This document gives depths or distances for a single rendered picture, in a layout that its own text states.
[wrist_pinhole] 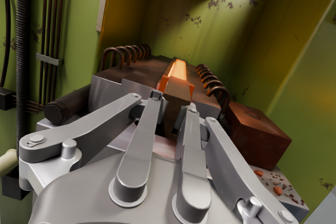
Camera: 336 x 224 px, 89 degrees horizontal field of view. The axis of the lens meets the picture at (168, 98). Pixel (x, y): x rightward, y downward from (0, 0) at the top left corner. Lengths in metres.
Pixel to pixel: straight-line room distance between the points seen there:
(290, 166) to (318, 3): 0.38
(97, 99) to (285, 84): 0.38
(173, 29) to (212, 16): 0.15
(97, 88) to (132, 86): 0.05
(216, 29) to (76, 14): 0.49
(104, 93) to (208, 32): 0.54
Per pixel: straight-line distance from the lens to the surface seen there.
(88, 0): 0.44
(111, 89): 0.27
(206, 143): 0.16
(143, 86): 0.26
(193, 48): 0.72
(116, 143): 0.25
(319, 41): 0.47
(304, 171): 0.59
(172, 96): 0.15
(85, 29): 0.44
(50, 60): 0.47
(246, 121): 0.30
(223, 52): 0.74
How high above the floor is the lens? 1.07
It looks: 19 degrees down
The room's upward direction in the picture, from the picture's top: 18 degrees clockwise
